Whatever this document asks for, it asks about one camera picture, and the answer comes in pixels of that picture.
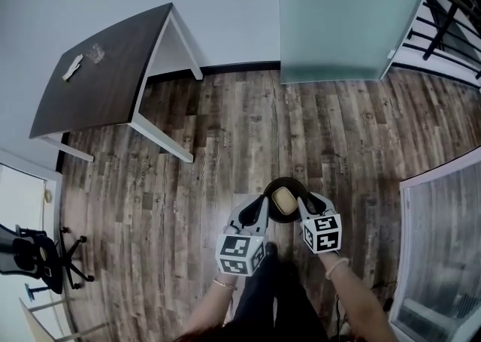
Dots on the clear glass cup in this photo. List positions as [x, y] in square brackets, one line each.
[95, 53]

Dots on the white paper wrapper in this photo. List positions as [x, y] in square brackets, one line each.
[72, 68]

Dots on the round yellowish door knob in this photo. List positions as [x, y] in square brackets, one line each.
[47, 196]

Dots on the person's right forearm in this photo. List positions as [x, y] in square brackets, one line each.
[357, 306]

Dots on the black office chair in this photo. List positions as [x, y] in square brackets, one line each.
[37, 263]

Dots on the blue stand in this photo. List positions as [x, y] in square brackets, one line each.
[32, 292]

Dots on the black metal railing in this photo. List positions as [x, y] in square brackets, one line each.
[443, 32]

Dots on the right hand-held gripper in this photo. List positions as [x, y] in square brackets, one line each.
[323, 235]

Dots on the person's left hand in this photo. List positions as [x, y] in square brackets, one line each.
[233, 229]

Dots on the dark wooden table white legs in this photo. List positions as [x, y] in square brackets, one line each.
[101, 81]

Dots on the glass partition with blinds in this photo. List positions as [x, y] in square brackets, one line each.
[443, 250]

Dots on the black mesh waste bin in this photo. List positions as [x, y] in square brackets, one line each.
[270, 212]

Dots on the tan plastic container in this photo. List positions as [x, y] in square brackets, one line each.
[284, 201]

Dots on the frosted glass door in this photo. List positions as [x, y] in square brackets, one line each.
[345, 25]

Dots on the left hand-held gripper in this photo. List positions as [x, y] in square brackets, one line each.
[238, 256]

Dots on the person's left forearm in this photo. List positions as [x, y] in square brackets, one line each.
[210, 314]

